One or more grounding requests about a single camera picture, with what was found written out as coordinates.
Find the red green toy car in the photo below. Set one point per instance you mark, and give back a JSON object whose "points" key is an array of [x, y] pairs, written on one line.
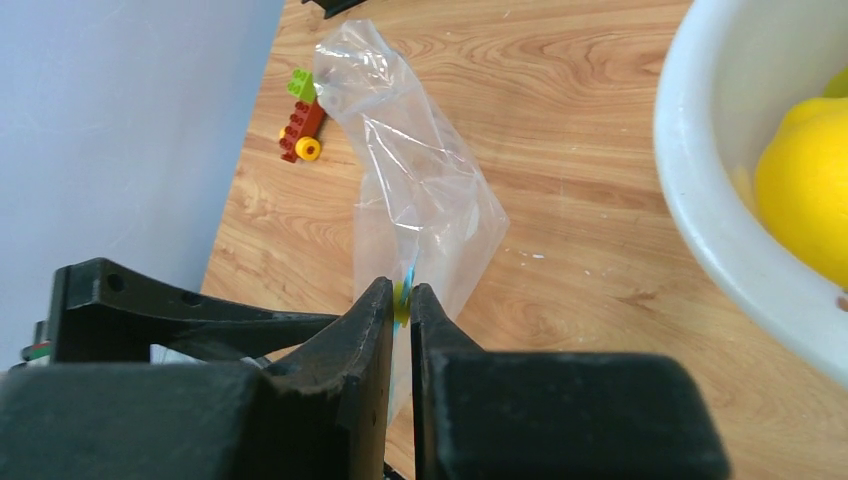
{"points": [[298, 140]]}

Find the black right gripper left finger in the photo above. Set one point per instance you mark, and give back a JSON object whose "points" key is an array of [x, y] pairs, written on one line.
{"points": [[316, 410]]}

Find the clear zip top bag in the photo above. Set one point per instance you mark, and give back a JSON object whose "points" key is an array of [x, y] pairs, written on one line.
{"points": [[425, 212]]}

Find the yellow green starfruit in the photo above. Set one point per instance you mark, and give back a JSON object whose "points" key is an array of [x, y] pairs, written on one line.
{"points": [[837, 87]]}

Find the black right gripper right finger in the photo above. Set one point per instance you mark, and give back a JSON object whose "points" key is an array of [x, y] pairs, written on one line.
{"points": [[482, 414]]}

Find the white plastic basket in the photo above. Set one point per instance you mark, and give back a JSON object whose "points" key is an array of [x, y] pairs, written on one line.
{"points": [[732, 71]]}

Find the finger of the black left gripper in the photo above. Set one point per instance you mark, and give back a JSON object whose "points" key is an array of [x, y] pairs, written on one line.
{"points": [[102, 311]]}

